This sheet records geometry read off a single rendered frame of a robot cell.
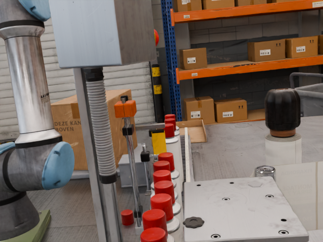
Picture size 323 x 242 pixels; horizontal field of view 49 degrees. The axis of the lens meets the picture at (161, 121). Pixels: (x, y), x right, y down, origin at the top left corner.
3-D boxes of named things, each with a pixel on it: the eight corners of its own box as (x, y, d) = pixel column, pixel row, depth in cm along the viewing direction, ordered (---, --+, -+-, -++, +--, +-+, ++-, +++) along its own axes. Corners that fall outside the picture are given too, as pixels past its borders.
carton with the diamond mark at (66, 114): (115, 170, 138) (106, 101, 131) (59, 170, 143) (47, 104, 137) (138, 146, 166) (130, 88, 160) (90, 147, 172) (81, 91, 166)
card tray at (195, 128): (206, 141, 168) (205, 133, 167) (152, 146, 170) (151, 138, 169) (203, 126, 197) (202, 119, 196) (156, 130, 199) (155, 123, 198)
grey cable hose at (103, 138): (117, 184, 64) (100, 67, 60) (97, 185, 65) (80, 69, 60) (119, 176, 68) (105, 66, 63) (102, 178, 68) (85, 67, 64)
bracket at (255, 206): (310, 242, 31) (309, 233, 31) (183, 249, 32) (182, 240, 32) (271, 181, 44) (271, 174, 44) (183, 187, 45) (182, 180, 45)
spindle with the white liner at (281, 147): (308, 211, 86) (307, 90, 80) (270, 214, 87) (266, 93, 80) (296, 196, 95) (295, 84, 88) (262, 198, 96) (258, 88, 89)
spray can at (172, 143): (183, 195, 103) (177, 126, 98) (165, 196, 103) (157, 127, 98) (183, 187, 108) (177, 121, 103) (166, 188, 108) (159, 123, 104)
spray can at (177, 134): (184, 185, 109) (178, 120, 105) (167, 187, 110) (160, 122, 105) (184, 178, 114) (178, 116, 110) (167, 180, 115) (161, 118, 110)
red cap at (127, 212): (136, 221, 100) (135, 211, 100) (127, 226, 98) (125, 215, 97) (129, 218, 103) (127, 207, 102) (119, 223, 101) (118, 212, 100)
